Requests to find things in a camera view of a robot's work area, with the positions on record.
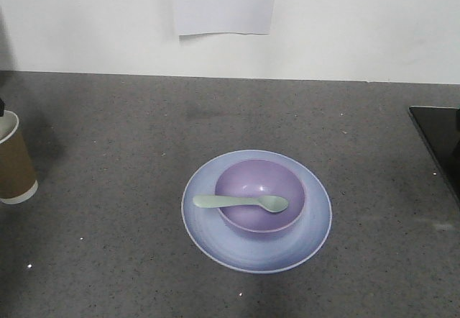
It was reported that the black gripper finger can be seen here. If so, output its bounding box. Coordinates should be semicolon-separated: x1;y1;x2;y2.
0;99;5;117

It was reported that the purple plastic bowl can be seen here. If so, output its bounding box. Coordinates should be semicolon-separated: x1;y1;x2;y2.
215;159;306;233

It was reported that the mint green plastic spoon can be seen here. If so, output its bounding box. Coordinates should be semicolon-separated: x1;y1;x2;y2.
192;195;289;213

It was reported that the brown paper cup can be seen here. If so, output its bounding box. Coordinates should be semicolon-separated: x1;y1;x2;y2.
1;110;38;205

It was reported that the light blue plate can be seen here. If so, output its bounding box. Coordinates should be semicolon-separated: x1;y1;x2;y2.
181;150;332;274

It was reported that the black induction cooktop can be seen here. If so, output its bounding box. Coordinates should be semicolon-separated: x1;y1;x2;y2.
409;106;459;205

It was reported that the white paper sheet on wall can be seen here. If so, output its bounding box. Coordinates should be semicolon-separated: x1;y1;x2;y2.
172;0;275;36

